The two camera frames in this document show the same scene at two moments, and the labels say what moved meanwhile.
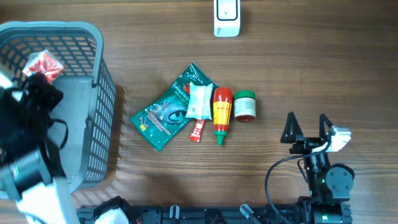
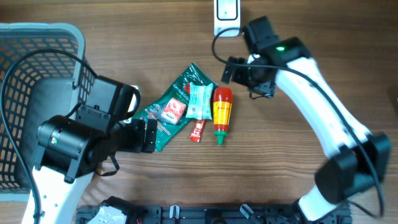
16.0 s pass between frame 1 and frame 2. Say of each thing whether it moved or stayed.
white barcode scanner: stayed
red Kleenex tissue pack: moved
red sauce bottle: stayed
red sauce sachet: stayed
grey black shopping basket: moved
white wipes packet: stayed
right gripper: moved
